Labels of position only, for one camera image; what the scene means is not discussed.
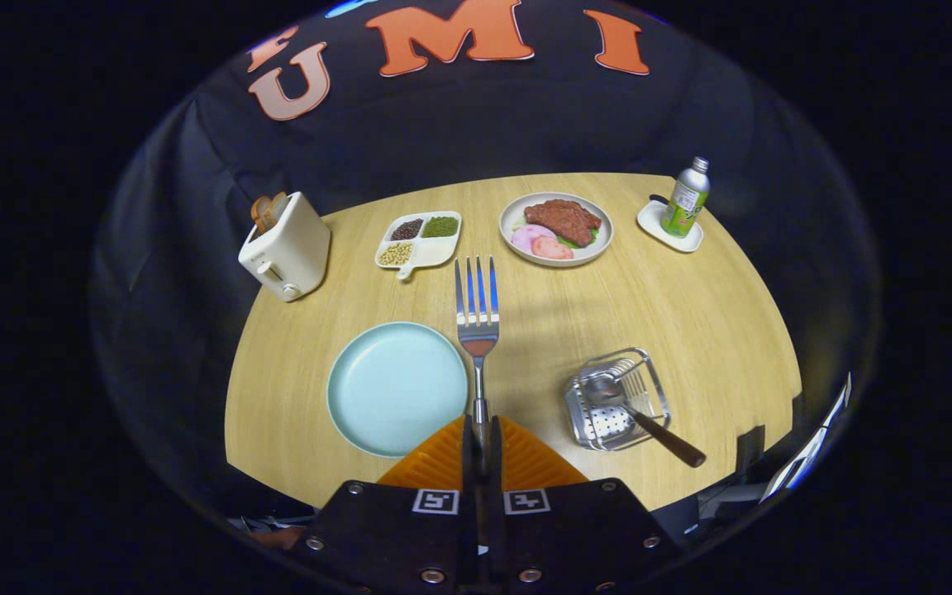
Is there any brown steak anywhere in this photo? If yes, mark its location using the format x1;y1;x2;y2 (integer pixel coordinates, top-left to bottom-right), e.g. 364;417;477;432
524;199;602;248

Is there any small white square plate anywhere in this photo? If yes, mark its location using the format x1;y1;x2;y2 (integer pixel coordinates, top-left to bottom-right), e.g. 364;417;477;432
637;198;704;254

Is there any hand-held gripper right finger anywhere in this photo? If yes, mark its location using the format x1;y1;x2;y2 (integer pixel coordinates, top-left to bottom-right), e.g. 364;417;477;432
488;415;688;595

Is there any light blue plate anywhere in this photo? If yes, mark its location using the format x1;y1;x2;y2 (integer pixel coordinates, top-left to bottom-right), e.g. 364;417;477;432
326;321;470;459

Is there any white divided dish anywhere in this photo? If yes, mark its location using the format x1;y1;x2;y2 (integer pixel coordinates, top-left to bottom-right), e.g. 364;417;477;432
374;211;463;283

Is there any perforated metal basket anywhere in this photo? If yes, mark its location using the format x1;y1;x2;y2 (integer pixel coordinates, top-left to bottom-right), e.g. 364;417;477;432
564;347;673;452

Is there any fork with wooden handle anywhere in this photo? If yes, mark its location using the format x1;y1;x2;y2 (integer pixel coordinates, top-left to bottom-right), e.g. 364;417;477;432
453;255;502;464

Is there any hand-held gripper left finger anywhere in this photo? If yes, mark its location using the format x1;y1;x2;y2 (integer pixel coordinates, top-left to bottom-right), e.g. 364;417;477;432
298;413;481;595

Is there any toasted bread slice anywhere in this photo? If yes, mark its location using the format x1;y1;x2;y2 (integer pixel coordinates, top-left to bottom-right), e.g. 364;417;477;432
250;192;289;233

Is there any cream toaster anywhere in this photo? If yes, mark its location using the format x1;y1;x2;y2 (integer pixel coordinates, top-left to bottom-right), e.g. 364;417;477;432
238;192;332;303

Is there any pink ham slice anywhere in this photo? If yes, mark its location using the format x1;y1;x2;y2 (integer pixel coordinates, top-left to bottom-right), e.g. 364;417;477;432
512;224;558;255

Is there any spoon with wooden handle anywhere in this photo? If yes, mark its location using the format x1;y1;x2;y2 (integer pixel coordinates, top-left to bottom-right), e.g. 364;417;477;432
588;376;707;469

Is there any round white dinner plate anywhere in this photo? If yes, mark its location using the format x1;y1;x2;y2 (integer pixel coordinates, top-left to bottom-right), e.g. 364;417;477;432
498;192;614;268

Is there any green drink bottle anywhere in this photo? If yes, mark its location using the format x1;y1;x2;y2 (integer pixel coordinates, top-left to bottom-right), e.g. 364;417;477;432
661;156;711;240

